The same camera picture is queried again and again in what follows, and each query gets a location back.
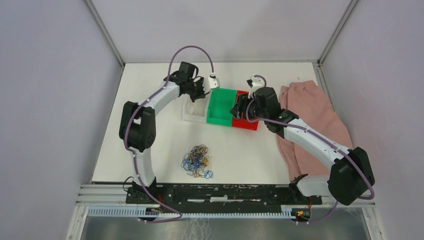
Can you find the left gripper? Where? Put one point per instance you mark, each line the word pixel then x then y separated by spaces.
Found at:
pixel 202 94

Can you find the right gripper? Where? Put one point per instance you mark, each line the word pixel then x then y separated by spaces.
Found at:
pixel 242 105

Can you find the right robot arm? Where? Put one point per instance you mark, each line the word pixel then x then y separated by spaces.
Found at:
pixel 350 174

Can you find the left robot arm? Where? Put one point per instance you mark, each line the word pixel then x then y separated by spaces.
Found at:
pixel 137 126

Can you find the clear plastic bin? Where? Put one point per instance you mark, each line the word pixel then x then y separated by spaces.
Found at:
pixel 195 111

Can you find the green plastic bin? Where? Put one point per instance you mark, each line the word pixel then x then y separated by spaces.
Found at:
pixel 221 102

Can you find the red plastic bin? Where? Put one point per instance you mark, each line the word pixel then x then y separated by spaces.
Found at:
pixel 243 123

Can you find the pink cloth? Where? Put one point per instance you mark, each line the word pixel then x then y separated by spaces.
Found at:
pixel 311 104

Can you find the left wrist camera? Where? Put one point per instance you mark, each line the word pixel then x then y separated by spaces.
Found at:
pixel 211 83

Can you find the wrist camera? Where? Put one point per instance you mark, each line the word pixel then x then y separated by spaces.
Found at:
pixel 211 83
pixel 255 82

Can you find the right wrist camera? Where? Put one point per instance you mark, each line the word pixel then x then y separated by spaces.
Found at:
pixel 255 82

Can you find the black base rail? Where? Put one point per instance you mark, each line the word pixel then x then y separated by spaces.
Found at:
pixel 190 198

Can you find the white cable duct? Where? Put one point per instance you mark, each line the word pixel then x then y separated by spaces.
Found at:
pixel 145 212

